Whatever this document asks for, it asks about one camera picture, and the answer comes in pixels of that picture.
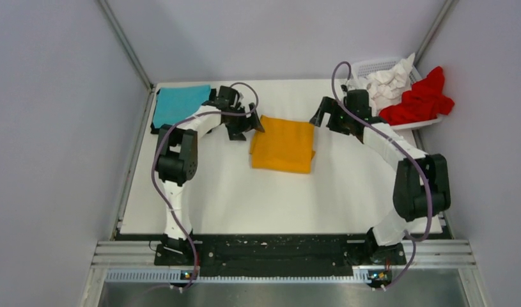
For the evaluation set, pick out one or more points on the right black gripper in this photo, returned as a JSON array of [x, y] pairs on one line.
[[327, 105]]

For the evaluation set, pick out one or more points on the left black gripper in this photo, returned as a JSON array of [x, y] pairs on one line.
[[248, 123]]

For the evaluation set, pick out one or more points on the yellow t shirt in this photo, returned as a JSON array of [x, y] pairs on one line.
[[284, 145]]

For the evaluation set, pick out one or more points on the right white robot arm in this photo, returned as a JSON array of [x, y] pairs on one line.
[[421, 187]]

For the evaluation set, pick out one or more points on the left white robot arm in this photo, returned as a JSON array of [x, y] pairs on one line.
[[176, 156]]

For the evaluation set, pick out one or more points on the white plastic laundry basket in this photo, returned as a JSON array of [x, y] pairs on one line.
[[408, 123]]

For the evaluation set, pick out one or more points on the crumpled white t shirt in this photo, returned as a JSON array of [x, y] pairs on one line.
[[385, 80]]

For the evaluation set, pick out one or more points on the folded turquoise t shirt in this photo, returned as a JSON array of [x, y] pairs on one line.
[[177, 103]]

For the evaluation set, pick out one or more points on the crumpled red t shirt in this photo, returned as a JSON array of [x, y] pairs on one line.
[[424, 101]]

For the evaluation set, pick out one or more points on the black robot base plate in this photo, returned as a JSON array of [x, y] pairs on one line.
[[283, 255]]

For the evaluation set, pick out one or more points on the right aluminium corner post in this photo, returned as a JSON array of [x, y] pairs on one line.
[[446, 8]]

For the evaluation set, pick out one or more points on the aluminium corner post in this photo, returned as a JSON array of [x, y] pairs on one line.
[[124, 43], [446, 8]]

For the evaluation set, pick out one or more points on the left aluminium corner post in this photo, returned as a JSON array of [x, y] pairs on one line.
[[124, 43]]

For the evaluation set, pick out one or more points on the aluminium frame rail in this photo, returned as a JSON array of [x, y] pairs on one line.
[[135, 262]]

